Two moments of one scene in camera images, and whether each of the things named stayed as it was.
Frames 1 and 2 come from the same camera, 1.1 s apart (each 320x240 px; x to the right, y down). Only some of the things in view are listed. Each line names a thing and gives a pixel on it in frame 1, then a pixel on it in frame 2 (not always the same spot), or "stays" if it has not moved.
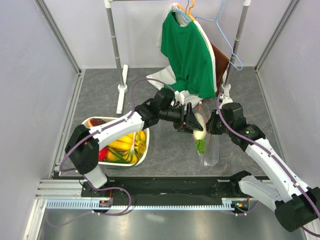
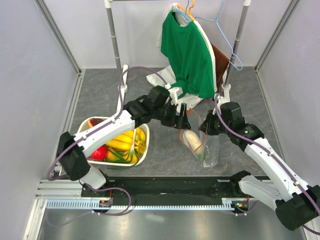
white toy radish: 199,136 to 192,140
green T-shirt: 186,49 stays
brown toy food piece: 93,122 stays
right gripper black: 210,125 stays
